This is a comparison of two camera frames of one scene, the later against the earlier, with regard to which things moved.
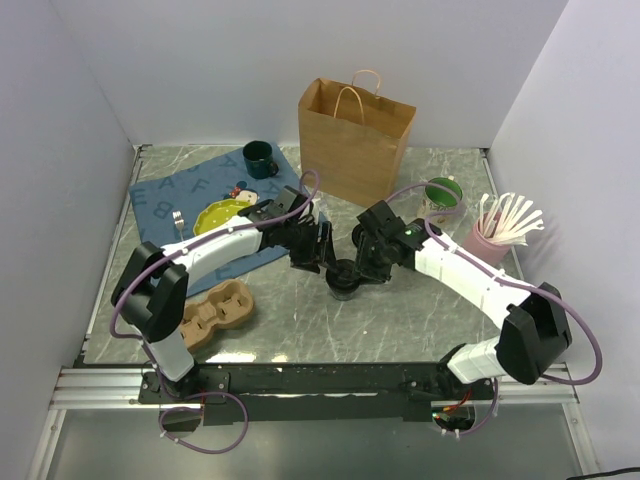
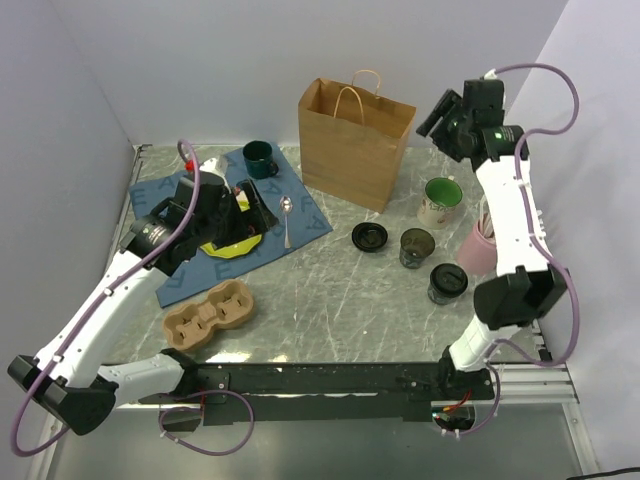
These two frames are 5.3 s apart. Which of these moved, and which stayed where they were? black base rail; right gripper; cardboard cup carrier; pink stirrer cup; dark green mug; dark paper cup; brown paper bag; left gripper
Moved: right gripper; dark paper cup; left gripper
Stayed: pink stirrer cup; black base rail; brown paper bag; dark green mug; cardboard cup carrier
